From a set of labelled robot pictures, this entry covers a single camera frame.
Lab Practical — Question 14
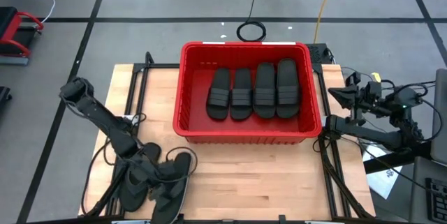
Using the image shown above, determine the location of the grey side desk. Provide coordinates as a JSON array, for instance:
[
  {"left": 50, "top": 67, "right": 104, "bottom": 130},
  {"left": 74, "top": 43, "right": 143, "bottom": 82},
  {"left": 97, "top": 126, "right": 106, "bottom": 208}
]
[{"left": 408, "top": 156, "right": 447, "bottom": 224}]

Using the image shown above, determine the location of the coiled black cable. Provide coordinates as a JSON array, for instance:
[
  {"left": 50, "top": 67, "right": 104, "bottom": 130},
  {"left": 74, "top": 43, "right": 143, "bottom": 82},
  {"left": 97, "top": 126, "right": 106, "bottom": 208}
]
[{"left": 236, "top": 0, "right": 268, "bottom": 43}]

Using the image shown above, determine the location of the white paper sheet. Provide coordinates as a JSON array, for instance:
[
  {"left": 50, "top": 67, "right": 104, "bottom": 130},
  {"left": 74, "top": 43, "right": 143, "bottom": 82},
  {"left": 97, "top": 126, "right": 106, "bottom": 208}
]
[{"left": 366, "top": 142, "right": 402, "bottom": 200}]

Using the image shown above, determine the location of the red black step stool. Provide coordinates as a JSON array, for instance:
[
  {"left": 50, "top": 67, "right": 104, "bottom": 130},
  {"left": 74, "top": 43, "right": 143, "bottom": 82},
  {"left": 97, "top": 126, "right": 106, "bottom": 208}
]
[{"left": 0, "top": 6, "right": 45, "bottom": 67}]

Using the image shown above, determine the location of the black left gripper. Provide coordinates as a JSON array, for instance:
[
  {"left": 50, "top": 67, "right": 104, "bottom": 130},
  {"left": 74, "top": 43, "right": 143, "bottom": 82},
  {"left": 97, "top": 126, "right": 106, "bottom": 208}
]
[{"left": 120, "top": 154, "right": 179, "bottom": 203}]

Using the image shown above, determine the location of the orange floor cable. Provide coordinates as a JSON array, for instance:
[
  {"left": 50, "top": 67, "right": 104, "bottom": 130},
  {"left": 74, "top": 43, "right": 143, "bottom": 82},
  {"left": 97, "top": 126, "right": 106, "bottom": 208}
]
[{"left": 313, "top": 0, "right": 337, "bottom": 45}]

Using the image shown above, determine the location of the black arm base cable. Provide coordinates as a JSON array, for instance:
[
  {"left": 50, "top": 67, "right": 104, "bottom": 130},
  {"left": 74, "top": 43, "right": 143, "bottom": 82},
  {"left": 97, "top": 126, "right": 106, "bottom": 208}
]
[{"left": 80, "top": 136, "right": 118, "bottom": 216}]

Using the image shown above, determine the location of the black keyboard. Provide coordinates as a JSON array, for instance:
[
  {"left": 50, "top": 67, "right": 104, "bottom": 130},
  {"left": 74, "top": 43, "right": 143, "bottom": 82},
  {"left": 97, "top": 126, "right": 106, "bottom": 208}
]
[{"left": 425, "top": 177, "right": 447, "bottom": 223}]

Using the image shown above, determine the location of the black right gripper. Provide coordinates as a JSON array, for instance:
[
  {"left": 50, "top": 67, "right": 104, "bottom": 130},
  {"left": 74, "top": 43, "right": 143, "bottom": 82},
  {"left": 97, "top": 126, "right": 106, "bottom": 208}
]
[{"left": 328, "top": 71, "right": 383, "bottom": 126}]

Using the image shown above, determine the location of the red plastic bin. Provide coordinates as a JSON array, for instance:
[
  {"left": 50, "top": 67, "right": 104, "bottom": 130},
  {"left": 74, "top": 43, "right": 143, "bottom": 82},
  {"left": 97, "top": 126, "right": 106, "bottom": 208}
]
[{"left": 173, "top": 41, "right": 323, "bottom": 144}]

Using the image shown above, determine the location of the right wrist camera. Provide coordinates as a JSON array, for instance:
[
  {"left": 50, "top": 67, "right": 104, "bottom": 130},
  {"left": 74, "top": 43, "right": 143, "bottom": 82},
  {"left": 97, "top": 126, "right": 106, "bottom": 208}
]
[{"left": 365, "top": 80, "right": 382, "bottom": 96}]

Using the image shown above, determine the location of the black flip-flop sandal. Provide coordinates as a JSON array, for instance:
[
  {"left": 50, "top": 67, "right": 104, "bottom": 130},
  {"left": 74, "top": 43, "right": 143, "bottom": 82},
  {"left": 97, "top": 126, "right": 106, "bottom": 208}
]
[
  {"left": 149, "top": 152, "right": 193, "bottom": 224},
  {"left": 118, "top": 142, "right": 162, "bottom": 214}
]

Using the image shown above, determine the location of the black aluminium table frame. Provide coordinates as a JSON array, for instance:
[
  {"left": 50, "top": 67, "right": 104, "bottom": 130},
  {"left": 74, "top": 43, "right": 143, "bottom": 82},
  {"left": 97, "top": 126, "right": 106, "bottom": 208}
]
[
  {"left": 79, "top": 51, "right": 179, "bottom": 218},
  {"left": 310, "top": 61, "right": 375, "bottom": 220}
]

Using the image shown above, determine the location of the black rubber slide sandal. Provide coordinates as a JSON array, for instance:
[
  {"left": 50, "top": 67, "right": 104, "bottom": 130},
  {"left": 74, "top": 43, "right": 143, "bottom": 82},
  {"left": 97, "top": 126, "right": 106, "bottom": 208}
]
[
  {"left": 229, "top": 68, "right": 254, "bottom": 121},
  {"left": 252, "top": 62, "right": 277, "bottom": 119},
  {"left": 205, "top": 67, "right": 232, "bottom": 120},
  {"left": 275, "top": 58, "right": 301, "bottom": 119}
]

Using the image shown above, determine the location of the black caster base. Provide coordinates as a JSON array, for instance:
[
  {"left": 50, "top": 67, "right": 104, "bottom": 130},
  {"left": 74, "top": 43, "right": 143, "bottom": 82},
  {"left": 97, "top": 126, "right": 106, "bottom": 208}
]
[{"left": 0, "top": 86, "right": 13, "bottom": 112}]

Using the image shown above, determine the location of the black frame crossbar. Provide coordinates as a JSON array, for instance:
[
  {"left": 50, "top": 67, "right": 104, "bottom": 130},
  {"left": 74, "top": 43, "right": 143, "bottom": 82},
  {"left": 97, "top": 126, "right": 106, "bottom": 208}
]
[{"left": 26, "top": 214, "right": 376, "bottom": 224}]

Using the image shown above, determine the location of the black desk beam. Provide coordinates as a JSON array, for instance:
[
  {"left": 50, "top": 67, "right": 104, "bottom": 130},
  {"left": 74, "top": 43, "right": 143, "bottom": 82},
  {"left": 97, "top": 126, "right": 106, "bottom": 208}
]
[{"left": 362, "top": 140, "right": 432, "bottom": 174}]

